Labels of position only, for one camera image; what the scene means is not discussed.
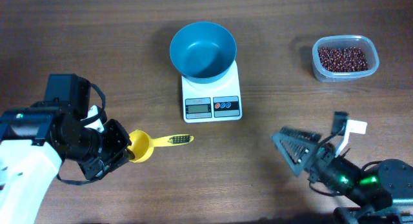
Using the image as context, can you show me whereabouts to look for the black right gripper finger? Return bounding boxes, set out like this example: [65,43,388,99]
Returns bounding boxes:
[279,127,321,143]
[272,133,318,177]

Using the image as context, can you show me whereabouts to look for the yellow measuring scoop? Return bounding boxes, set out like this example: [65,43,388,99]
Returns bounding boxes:
[127,130,194,163]

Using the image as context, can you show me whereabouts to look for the blue plastic bowl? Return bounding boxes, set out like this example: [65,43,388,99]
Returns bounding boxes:
[169,21,237,84]

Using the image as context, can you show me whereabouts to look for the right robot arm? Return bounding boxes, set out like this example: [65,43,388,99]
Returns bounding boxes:
[272,127,412,223]

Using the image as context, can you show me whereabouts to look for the clear plastic container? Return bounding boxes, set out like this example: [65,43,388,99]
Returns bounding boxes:
[312,35,379,82]

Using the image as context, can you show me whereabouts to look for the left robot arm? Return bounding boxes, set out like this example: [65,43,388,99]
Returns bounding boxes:
[1,74,134,223]

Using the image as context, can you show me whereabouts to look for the red adzuki beans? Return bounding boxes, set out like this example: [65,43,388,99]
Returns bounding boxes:
[317,47,368,73]

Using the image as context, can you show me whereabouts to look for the white digital kitchen scale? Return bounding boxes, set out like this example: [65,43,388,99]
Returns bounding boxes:
[181,62,243,123]

